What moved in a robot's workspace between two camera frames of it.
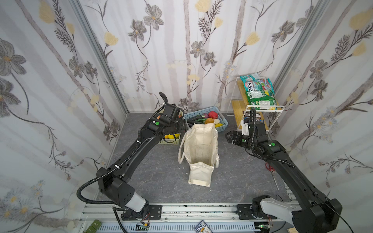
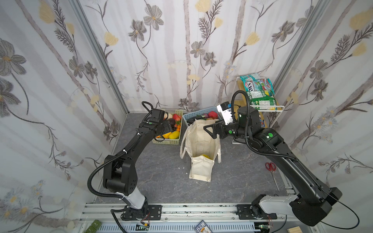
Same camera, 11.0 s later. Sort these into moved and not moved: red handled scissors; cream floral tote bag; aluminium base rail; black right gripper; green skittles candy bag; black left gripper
Moved: black left gripper; black right gripper
Not moved: aluminium base rail; green skittles candy bag; cream floral tote bag; red handled scissors
